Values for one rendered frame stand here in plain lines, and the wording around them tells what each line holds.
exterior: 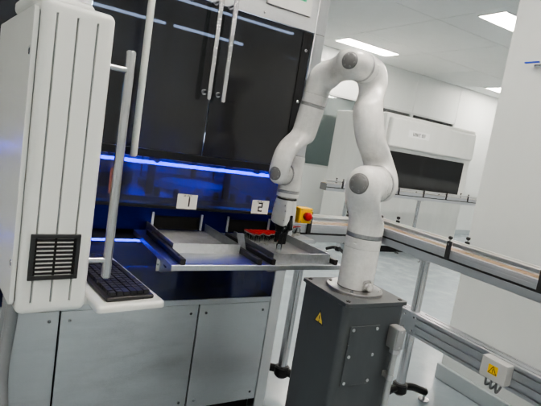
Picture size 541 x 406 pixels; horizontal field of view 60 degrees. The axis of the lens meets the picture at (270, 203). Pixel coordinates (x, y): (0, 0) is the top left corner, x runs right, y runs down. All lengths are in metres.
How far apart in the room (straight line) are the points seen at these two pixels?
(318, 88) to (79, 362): 1.36
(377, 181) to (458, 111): 8.75
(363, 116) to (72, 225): 0.94
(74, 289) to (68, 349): 0.70
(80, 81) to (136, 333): 1.13
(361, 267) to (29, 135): 1.03
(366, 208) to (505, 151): 1.64
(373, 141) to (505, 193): 1.55
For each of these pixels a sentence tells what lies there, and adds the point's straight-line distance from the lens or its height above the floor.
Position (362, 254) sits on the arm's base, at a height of 1.00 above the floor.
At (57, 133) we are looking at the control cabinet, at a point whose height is 1.25.
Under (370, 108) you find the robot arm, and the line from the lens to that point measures 1.58.
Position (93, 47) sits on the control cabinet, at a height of 1.46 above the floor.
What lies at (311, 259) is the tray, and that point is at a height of 0.89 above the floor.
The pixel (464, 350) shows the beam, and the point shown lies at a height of 0.50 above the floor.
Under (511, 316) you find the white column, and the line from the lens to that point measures 3.00.
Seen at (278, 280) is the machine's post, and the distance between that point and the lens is 2.22.
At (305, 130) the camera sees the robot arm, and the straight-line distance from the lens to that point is 1.69.
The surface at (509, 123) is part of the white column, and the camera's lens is 3.06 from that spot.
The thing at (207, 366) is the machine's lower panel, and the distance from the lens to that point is 2.23.
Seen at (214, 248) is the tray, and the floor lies 0.90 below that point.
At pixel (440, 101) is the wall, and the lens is 9.78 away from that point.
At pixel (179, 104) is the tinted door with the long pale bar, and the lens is 1.88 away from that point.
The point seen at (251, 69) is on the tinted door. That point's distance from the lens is 2.01.
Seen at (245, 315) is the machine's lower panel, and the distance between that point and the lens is 2.20.
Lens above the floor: 1.31
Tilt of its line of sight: 7 degrees down
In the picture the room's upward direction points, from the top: 9 degrees clockwise
